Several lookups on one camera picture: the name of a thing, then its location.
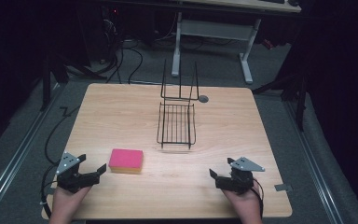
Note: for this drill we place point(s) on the white-legged wooden desk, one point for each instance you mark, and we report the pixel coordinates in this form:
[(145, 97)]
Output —
[(217, 30)]

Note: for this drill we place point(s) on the grey round table grommet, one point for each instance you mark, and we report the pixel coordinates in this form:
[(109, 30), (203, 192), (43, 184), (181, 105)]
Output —
[(203, 99)]

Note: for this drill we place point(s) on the person's left hand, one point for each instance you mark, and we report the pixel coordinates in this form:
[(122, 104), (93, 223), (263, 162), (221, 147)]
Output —
[(70, 197)]

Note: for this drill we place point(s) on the grey tape piece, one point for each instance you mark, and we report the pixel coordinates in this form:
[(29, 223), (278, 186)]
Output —
[(282, 187)]

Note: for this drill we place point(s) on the black computer mouse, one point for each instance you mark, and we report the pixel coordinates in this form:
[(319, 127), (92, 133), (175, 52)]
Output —
[(293, 2)]

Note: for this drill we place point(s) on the metal floor rail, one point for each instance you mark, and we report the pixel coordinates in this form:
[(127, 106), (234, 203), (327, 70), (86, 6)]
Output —
[(315, 168), (15, 157)]

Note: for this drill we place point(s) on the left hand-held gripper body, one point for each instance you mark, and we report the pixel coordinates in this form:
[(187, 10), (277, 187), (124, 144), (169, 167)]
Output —
[(73, 179)]

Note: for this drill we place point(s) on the black keyboard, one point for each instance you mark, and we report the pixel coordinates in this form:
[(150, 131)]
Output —
[(272, 1)]

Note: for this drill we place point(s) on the person's right hand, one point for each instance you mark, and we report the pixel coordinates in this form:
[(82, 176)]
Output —
[(244, 202)]

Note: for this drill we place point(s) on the small red object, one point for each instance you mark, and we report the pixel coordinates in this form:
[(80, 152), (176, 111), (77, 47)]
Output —
[(268, 44)]

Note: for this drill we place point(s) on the pink and yellow sponge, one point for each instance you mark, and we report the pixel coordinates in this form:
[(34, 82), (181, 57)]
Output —
[(126, 159)]

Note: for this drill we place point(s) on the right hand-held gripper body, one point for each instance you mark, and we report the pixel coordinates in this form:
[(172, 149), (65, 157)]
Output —
[(238, 182)]

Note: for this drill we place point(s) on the dark computer tower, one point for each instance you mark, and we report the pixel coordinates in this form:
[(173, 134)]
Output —
[(104, 37)]

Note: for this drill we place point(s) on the black metal stand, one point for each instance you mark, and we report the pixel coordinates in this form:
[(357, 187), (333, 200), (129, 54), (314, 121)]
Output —
[(46, 84), (300, 105)]

